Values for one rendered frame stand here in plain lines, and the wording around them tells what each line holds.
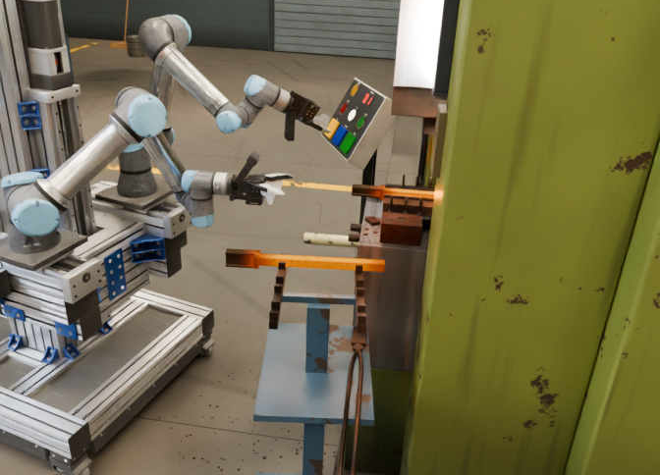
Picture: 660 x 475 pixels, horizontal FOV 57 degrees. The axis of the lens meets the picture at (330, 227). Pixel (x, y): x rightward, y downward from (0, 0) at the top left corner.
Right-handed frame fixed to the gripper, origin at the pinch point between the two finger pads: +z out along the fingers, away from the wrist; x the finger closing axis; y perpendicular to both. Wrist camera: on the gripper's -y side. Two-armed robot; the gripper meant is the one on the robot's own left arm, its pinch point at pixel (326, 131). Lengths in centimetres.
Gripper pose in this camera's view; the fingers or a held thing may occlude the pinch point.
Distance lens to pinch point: 233.3
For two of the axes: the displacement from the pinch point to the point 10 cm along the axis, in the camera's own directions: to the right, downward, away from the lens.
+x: -3.1, -4.3, 8.5
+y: 5.1, -8.3, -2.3
